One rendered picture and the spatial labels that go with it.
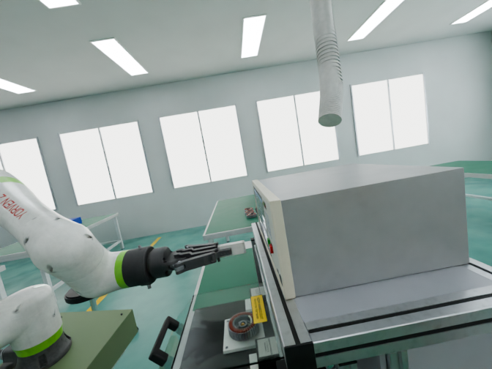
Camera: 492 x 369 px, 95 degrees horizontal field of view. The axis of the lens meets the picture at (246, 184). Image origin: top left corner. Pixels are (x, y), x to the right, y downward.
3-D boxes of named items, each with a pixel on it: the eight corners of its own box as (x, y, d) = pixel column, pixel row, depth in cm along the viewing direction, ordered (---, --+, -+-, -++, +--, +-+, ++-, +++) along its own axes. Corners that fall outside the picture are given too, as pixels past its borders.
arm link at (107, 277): (96, 267, 65) (81, 308, 57) (67, 244, 56) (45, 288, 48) (144, 258, 66) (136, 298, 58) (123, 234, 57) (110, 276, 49)
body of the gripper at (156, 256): (162, 269, 63) (195, 263, 63) (151, 286, 54) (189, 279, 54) (156, 243, 62) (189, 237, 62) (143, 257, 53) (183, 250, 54)
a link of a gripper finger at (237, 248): (217, 245, 58) (217, 247, 58) (244, 241, 59) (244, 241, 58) (220, 256, 59) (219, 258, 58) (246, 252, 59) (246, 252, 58)
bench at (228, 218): (217, 307, 223) (202, 236, 215) (225, 241, 407) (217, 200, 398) (325, 286, 227) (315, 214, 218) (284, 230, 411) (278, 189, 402)
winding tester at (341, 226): (285, 300, 45) (269, 200, 43) (260, 231, 88) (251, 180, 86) (471, 264, 46) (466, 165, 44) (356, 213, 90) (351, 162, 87)
